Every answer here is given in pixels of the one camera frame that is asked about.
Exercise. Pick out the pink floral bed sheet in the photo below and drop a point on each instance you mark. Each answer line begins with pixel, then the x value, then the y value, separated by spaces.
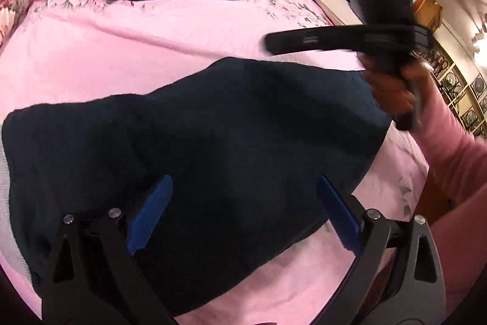
pixel 133 47

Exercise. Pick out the dark navy pants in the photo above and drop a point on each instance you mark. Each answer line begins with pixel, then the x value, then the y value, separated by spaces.
pixel 213 165

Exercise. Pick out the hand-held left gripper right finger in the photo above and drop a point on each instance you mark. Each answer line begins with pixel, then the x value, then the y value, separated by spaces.
pixel 340 214

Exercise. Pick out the wall rack of decorative plates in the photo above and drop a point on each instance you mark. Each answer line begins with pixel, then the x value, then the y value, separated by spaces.
pixel 462 96

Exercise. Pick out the cream quilted pillow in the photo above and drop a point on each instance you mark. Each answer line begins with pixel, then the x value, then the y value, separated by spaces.
pixel 338 9

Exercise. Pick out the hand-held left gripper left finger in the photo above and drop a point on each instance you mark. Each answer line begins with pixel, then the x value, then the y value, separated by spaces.
pixel 150 212

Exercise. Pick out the wall lamp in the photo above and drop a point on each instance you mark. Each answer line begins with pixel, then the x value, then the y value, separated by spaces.
pixel 479 37

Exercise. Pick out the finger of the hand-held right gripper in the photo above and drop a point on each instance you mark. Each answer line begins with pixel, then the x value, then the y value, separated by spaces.
pixel 323 38

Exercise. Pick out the person's right hand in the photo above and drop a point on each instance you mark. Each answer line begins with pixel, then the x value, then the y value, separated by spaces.
pixel 388 91

